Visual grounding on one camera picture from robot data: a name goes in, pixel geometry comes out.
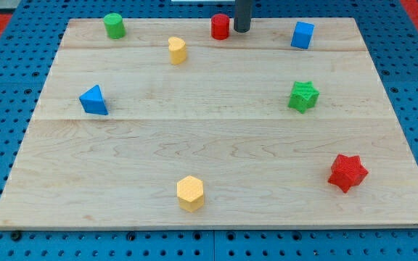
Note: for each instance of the blue triangle block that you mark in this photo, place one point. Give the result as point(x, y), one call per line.
point(93, 102)

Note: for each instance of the blue cube block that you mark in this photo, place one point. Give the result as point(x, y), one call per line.
point(302, 35)

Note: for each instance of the light wooden board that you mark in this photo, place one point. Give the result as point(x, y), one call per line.
point(220, 116)

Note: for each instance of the red cylinder block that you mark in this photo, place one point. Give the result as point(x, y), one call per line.
point(220, 26)

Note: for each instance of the green cylinder block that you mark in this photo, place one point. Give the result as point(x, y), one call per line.
point(114, 26)

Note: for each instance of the yellow hexagon block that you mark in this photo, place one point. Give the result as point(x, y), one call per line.
point(190, 193)

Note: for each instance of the green star block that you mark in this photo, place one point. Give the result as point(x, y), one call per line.
point(303, 96)

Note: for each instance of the red star block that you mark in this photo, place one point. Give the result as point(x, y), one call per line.
point(347, 172)

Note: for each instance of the yellow heart block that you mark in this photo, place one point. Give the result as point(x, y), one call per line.
point(177, 49)

